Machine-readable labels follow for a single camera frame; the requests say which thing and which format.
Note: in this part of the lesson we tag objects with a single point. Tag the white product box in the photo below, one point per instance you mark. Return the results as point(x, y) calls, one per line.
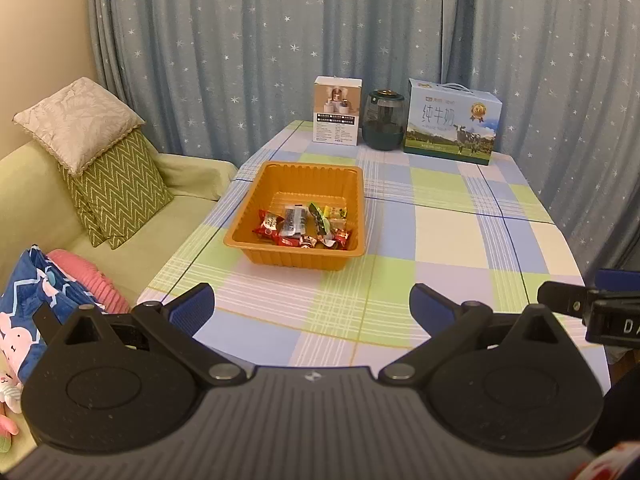
point(337, 110)

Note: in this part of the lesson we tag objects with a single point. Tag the dark green glass jar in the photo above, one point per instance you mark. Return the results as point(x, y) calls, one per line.
point(384, 120)

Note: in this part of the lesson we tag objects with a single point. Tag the beige cushion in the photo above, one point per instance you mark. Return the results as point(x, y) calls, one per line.
point(78, 123)

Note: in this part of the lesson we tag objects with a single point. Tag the clear black-print snack packet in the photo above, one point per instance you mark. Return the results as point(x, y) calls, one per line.
point(294, 220)

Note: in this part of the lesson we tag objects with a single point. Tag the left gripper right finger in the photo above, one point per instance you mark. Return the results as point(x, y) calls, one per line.
point(453, 329)

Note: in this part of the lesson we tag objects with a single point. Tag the red candy in tray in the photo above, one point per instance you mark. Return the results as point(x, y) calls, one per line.
point(297, 241)
point(269, 224)

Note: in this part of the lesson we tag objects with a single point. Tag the yellow candy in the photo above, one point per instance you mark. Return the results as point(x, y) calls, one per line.
point(335, 213)

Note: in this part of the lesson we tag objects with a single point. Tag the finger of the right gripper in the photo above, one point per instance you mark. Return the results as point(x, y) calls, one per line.
point(567, 299)
point(613, 280)

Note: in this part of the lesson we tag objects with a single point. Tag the blue star curtain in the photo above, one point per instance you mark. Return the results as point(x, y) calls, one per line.
point(218, 78)

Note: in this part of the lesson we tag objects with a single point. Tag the green zigzag cushion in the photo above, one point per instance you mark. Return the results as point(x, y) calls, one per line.
point(119, 192)

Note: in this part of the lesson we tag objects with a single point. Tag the red foil snack packet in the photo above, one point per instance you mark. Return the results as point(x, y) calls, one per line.
point(338, 239)

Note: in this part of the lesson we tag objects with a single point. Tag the pink ribbed pillow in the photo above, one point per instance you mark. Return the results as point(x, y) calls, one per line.
point(89, 276)

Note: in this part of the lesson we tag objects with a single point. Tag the light green sofa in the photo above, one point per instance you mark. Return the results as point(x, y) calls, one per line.
point(36, 209)

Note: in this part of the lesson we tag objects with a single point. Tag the blue patterned cloth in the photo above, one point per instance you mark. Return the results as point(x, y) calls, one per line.
point(34, 281)

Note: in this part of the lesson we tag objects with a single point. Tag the milk carton gift box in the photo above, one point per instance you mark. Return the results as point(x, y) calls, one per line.
point(451, 121)

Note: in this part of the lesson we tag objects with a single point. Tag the plush toy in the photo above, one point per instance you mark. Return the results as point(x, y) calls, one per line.
point(10, 401)

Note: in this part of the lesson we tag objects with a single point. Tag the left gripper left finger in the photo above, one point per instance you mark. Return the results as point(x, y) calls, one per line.
point(174, 325)

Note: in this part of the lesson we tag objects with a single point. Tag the orange plastic tray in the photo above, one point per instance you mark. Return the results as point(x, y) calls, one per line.
point(281, 184)

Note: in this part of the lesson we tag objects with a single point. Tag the green-white snack in tray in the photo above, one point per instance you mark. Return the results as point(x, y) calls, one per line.
point(323, 226)

